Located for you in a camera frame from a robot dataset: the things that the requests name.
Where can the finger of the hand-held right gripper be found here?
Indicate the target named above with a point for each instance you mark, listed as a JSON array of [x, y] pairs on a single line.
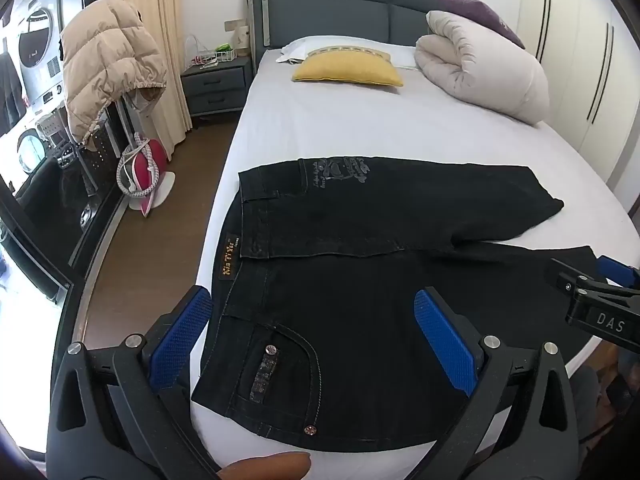
[[620, 270], [567, 272]]

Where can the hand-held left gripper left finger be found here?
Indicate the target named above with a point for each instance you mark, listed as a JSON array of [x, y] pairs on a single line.
[[180, 340]]

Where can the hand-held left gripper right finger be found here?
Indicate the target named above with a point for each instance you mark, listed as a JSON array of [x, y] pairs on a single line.
[[445, 340]]

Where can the black denim pants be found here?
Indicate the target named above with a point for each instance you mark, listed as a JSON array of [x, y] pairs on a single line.
[[350, 310]]

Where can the person's left hand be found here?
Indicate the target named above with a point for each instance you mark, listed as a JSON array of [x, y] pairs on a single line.
[[270, 467]]

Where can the white wardrobe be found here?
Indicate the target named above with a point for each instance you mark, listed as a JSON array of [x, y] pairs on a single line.
[[580, 60]]

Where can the rolled white duvet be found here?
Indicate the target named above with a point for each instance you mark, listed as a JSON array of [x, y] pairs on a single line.
[[480, 65]]

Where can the bed with grey headboard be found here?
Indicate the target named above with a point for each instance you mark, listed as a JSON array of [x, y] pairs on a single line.
[[325, 125]]

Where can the grey nightstand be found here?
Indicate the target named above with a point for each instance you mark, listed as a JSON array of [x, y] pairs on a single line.
[[217, 87]]

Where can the purple pillow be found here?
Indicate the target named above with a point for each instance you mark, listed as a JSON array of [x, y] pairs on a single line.
[[480, 15]]

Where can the beige puffer jacket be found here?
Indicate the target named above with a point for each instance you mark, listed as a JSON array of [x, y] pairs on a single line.
[[105, 65]]

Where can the yellow pillow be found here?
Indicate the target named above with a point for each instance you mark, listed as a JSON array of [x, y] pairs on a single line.
[[345, 70]]

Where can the clear plastic bag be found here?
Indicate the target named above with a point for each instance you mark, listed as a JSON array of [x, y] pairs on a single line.
[[196, 52]]

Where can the black framed glass door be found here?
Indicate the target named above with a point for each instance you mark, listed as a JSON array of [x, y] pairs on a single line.
[[35, 85]]

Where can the beige patterned cushion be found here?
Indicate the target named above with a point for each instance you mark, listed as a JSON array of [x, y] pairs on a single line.
[[350, 51]]

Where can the white pillow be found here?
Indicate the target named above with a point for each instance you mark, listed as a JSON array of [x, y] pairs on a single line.
[[305, 44]]

